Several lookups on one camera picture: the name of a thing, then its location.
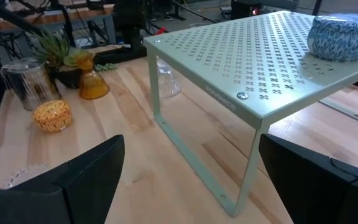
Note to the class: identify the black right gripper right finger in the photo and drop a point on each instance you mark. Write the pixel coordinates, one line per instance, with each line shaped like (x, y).
(322, 193)

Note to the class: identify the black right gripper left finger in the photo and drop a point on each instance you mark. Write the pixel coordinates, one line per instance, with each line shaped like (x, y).
(82, 186)

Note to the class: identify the amber glass candlestick holder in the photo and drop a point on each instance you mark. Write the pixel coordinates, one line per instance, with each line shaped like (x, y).
(92, 85)

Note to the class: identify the clear glass candlestick holder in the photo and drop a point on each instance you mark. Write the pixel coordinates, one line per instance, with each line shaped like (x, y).
(168, 84)

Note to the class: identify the blue patterned candle tin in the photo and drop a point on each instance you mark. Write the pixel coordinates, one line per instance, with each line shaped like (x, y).
(340, 40)

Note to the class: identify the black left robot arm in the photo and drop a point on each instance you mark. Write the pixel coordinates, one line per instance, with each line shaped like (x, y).
(129, 28)

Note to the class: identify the silver candle tin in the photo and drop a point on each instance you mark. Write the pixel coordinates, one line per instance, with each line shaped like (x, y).
(30, 87)

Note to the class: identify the potted green succulent plant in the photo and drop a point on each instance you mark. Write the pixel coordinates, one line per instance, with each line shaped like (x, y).
(54, 49)

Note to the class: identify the green perforated metal shelf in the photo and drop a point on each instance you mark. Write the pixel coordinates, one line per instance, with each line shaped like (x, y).
(244, 56)

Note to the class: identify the wooden background workbench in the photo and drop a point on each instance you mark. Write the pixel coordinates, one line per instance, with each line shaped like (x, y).
(57, 17)

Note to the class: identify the black electronic box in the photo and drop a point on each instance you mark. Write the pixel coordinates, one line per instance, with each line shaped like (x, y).
(244, 9)

